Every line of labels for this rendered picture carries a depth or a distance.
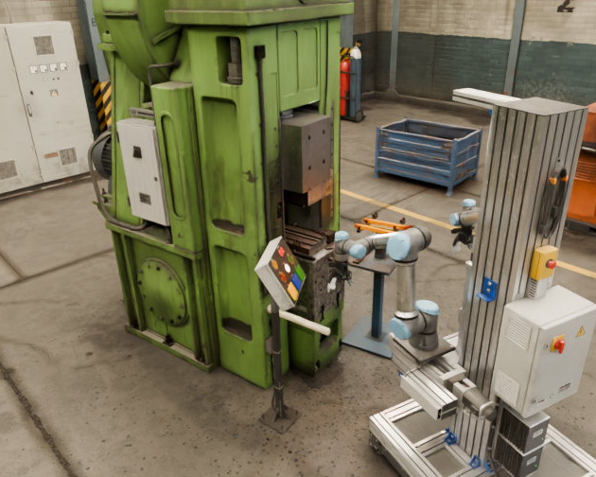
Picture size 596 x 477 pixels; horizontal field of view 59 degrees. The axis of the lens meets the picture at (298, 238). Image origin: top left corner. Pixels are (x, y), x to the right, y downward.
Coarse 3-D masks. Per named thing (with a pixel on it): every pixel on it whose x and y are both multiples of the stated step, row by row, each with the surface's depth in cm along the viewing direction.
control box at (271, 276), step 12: (276, 240) 296; (264, 252) 290; (276, 252) 286; (288, 252) 298; (264, 264) 271; (288, 264) 292; (264, 276) 274; (276, 276) 274; (288, 276) 285; (276, 288) 275; (300, 288) 293; (276, 300) 278; (288, 300) 277
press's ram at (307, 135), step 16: (288, 128) 301; (304, 128) 297; (320, 128) 310; (288, 144) 305; (304, 144) 301; (320, 144) 314; (288, 160) 310; (304, 160) 305; (320, 160) 319; (288, 176) 314; (304, 176) 309; (320, 176) 323; (304, 192) 313
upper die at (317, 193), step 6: (318, 186) 324; (324, 186) 330; (288, 192) 325; (294, 192) 322; (306, 192) 317; (312, 192) 320; (318, 192) 326; (324, 192) 332; (288, 198) 327; (294, 198) 324; (300, 198) 321; (306, 198) 319; (312, 198) 322; (318, 198) 327; (306, 204) 320
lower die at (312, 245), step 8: (288, 232) 351; (304, 232) 352; (312, 232) 352; (296, 240) 342; (304, 240) 341; (312, 240) 341; (296, 248) 339; (304, 248) 335; (312, 248) 336; (320, 248) 344
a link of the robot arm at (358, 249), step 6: (348, 240) 277; (360, 240) 276; (366, 240) 277; (342, 246) 277; (348, 246) 274; (354, 246) 272; (360, 246) 270; (366, 246) 275; (348, 252) 274; (354, 252) 270; (360, 252) 271; (366, 252) 278; (360, 258) 273
